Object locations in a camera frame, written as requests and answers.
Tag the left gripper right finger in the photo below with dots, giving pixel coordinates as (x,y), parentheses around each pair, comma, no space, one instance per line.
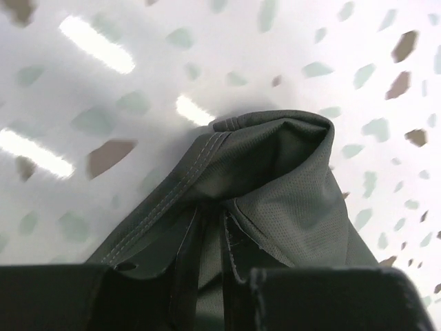
(260,293)

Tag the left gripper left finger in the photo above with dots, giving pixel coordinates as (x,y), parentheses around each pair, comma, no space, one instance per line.
(155,289)

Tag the dark grey t shirt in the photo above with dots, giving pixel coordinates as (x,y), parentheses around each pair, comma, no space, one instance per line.
(270,171)

